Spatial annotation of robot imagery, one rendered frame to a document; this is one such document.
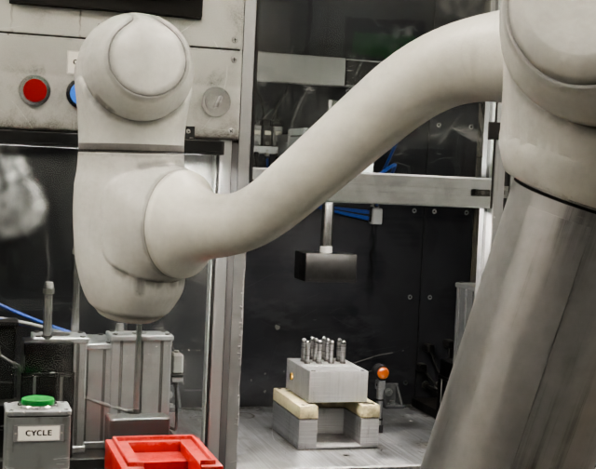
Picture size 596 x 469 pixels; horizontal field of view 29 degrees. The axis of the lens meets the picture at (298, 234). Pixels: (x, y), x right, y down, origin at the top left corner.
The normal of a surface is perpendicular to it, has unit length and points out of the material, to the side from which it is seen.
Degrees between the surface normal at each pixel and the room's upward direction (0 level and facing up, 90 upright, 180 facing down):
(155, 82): 95
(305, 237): 90
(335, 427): 90
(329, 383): 90
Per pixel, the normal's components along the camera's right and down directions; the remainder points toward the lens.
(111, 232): -0.44, 0.08
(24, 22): 0.29, 0.07
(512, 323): -0.69, -0.04
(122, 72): 0.07, 0.07
